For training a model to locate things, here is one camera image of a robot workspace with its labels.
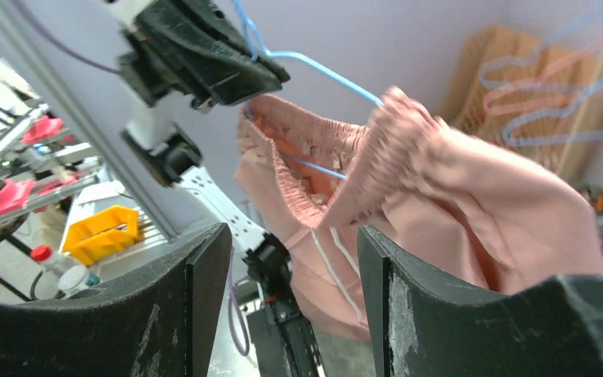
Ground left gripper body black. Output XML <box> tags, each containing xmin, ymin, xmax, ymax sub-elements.
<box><xmin>118</xmin><ymin>28</ymin><xmax>214</xmax><ymax>112</ymax></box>

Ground clear plastic bottle red cap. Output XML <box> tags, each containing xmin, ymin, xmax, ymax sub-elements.
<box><xmin>30</xmin><ymin>245</ymin><xmax>101</xmax><ymax>297</ymax></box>

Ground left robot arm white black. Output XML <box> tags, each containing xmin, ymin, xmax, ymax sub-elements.
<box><xmin>105</xmin><ymin>1</ymin><xmax>322</xmax><ymax>376</ymax></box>

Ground peach plastic file organizer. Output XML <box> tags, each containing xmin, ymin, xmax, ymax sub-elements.
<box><xmin>438</xmin><ymin>25</ymin><xmax>603</xmax><ymax>181</ymax></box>

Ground aluminium frame post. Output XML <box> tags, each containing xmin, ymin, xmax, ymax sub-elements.
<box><xmin>0</xmin><ymin>1</ymin><xmax>183</xmax><ymax>241</ymax></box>

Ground red clamp on frame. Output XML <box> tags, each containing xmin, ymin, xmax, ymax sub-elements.
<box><xmin>0</xmin><ymin>113</ymin><xmax>93</xmax><ymax>221</ymax></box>

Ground yellow plastic bin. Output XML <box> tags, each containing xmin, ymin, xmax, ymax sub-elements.
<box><xmin>61</xmin><ymin>205</ymin><xmax>142</xmax><ymax>265</ymax></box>

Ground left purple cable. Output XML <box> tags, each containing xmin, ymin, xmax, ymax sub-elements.
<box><xmin>225</xmin><ymin>249</ymin><xmax>253</xmax><ymax>359</ymax></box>

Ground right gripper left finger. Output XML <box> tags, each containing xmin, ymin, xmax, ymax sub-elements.
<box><xmin>0</xmin><ymin>224</ymin><xmax>232</xmax><ymax>376</ymax></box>

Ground pink hanger on left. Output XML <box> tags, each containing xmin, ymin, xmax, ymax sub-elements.
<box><xmin>483</xmin><ymin>39</ymin><xmax>603</xmax><ymax>115</ymax></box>

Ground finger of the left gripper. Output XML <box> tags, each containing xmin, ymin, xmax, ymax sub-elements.
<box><xmin>176</xmin><ymin>52</ymin><xmax>283</xmax><ymax>107</ymax></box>
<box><xmin>134</xmin><ymin>1</ymin><xmax>291</xmax><ymax>83</ymax></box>

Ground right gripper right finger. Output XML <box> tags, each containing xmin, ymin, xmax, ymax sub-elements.
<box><xmin>357</xmin><ymin>226</ymin><xmax>603</xmax><ymax>376</ymax></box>

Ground pink shorts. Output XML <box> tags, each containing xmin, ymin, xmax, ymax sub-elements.
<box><xmin>235</xmin><ymin>87</ymin><xmax>603</xmax><ymax>341</ymax></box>

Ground light blue wire hanger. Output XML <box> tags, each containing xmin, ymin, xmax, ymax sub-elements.
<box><xmin>230</xmin><ymin>0</ymin><xmax>383</xmax><ymax>181</ymax></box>

